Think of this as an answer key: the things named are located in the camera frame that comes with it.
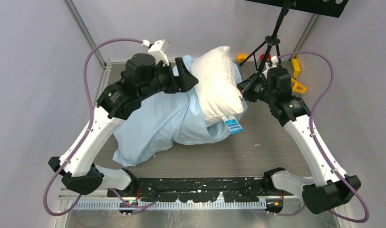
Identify light blue green pillowcase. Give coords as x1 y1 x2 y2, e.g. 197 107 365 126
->
112 55 249 167

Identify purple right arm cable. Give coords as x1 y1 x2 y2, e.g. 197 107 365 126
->
275 51 370 224

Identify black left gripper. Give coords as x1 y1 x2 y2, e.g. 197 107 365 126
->
139 57 199 101

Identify yellow triangular toy block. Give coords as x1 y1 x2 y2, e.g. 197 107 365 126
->
291 78 308 94

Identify black overhead panel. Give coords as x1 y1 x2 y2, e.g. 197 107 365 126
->
251 0 348 18

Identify yellow rectangular toy block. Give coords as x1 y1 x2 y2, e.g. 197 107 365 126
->
290 58 302 78

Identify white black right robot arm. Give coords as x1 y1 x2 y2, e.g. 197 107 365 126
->
237 67 361 215

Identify orange toy block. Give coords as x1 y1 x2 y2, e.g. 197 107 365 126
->
236 54 247 62

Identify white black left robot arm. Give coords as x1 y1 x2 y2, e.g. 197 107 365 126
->
48 53 199 197

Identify red toy block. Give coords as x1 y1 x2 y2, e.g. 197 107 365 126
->
260 54 271 61

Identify black camera tripod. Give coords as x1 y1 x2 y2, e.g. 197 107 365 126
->
239 5 289 74

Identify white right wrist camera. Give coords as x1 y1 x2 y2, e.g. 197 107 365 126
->
262 56 280 77

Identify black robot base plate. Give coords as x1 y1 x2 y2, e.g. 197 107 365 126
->
117 177 292 203

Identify white pillow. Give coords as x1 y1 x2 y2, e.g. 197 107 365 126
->
191 46 245 127

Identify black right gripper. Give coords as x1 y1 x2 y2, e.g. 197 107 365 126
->
231 70 276 105

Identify white slotted cable duct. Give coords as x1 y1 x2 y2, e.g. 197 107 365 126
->
74 199 267 210

